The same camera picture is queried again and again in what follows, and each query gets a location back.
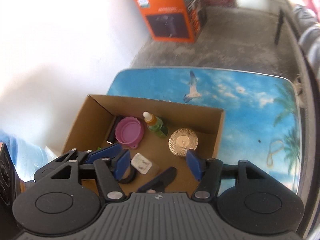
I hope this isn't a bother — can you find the black metal frame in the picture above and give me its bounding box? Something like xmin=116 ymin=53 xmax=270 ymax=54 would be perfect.
xmin=274 ymin=0 xmax=320 ymax=230

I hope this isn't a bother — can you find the jar with gold lid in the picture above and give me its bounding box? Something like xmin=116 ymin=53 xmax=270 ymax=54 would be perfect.
xmin=168 ymin=127 xmax=200 ymax=157

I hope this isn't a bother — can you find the black cylinder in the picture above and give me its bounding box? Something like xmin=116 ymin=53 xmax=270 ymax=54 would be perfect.
xmin=137 ymin=166 xmax=177 ymax=193

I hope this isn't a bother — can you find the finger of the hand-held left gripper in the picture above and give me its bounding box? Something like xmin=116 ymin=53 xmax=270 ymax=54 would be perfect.
xmin=56 ymin=144 xmax=121 ymax=165

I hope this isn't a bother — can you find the green dropper bottle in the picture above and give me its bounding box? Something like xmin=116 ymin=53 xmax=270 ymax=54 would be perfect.
xmin=142 ymin=111 xmax=169 ymax=138

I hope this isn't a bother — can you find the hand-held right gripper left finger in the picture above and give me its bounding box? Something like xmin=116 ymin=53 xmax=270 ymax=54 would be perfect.
xmin=50 ymin=149 xmax=131 ymax=202

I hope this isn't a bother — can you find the brown cardboard box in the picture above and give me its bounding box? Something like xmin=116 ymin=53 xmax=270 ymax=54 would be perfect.
xmin=61 ymin=94 xmax=225 ymax=195

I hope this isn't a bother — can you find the purple collapsible bowl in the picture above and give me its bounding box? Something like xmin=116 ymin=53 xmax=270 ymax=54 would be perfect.
xmin=114 ymin=116 xmax=146 ymax=148

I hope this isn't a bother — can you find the orange appliance box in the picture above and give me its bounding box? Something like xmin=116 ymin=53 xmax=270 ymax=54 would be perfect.
xmin=132 ymin=0 xmax=207 ymax=43

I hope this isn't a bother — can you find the tan rubber band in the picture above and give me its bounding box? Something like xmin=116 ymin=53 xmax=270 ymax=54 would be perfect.
xmin=266 ymin=139 xmax=285 ymax=167

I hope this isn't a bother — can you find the black flashlight with silver ring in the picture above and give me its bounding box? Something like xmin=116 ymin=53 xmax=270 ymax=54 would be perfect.
xmin=107 ymin=116 xmax=123 ymax=144

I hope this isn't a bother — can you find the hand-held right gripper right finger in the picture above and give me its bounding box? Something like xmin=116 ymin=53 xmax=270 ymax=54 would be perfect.
xmin=186 ymin=149 xmax=264 ymax=202

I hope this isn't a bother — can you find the white charger plug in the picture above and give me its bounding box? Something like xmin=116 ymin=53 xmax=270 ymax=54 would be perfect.
xmin=130 ymin=153 xmax=160 ymax=175

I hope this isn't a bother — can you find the black tape roll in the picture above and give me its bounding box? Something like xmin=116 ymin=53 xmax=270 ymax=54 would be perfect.
xmin=120 ymin=166 xmax=137 ymax=185

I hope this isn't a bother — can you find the blue water jug in plastic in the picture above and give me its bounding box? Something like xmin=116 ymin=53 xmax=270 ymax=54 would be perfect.
xmin=0 ymin=129 xmax=59 ymax=183

